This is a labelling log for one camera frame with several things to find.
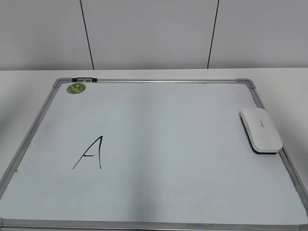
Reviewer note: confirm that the white board eraser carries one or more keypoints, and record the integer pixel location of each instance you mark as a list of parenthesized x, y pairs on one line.
[(261, 130)]

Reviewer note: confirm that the round green magnet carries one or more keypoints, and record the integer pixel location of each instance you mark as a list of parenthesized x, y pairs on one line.
[(76, 88)]

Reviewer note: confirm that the white board with aluminium frame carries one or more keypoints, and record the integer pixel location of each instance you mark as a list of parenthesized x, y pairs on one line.
[(149, 155)]

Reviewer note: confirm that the black and silver frame clip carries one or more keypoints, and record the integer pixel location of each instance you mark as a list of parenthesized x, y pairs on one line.
[(84, 79)]

